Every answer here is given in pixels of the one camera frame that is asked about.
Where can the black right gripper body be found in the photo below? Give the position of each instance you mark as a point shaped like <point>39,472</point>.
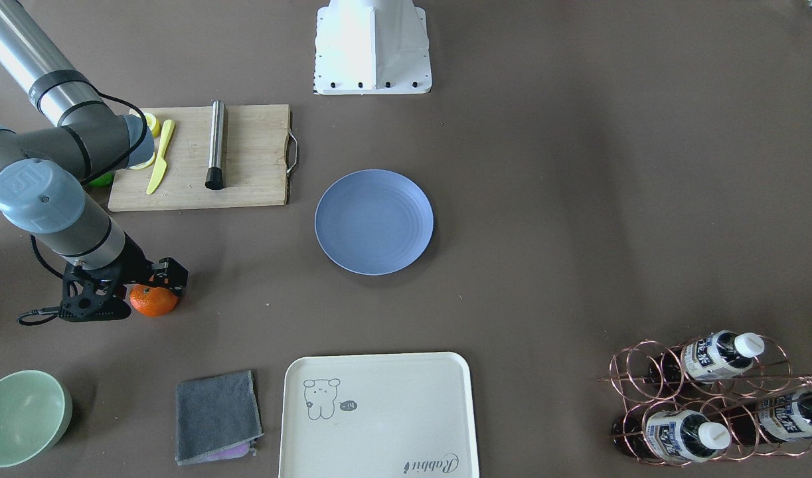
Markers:
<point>135,263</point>

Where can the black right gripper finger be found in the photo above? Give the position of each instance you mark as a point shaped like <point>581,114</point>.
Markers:
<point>89,310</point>
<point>171,275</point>

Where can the orange mandarin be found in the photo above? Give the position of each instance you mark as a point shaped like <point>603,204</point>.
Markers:
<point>152,301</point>

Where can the blue plate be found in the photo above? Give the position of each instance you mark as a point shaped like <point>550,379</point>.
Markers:
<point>374,222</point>

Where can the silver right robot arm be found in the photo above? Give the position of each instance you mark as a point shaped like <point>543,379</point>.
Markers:
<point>43,173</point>

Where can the steel muddler black tip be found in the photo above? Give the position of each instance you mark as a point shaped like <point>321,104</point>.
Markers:
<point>214,173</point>

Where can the yellow plastic knife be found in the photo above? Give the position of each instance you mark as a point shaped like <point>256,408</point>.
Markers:
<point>160,165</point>

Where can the green lime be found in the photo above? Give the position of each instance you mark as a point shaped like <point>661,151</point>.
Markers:
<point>103,180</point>

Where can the lower lemon slice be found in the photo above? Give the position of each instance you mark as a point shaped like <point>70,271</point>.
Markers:
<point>144,164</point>

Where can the lemon slice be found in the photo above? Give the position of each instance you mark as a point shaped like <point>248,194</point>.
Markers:
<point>144,164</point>
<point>152,123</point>

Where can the green bowl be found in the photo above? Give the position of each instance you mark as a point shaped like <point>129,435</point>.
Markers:
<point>35,413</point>

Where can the upper lemon slice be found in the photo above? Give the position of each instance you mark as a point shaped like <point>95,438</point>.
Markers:
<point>152,123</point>

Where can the grey folded cloth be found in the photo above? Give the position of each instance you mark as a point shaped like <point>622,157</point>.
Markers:
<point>217,418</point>

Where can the wooden cutting board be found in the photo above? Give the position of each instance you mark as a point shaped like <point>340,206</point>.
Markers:
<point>254,166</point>

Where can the cream rabbit tray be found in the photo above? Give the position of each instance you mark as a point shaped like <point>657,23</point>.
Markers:
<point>384,415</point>

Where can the lower tea bottle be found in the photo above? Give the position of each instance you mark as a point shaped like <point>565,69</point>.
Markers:
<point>680,436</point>
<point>780,419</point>

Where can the tea bottle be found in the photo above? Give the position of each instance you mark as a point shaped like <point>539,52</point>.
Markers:
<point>721,355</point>
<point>680,436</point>
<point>780,419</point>

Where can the top tea bottle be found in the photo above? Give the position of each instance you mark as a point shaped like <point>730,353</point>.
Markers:
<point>721,355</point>

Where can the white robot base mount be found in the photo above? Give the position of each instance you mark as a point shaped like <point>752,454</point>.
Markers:
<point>372,48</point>

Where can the copper wire bottle rack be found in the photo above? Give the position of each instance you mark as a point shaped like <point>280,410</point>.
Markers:
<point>770,376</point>

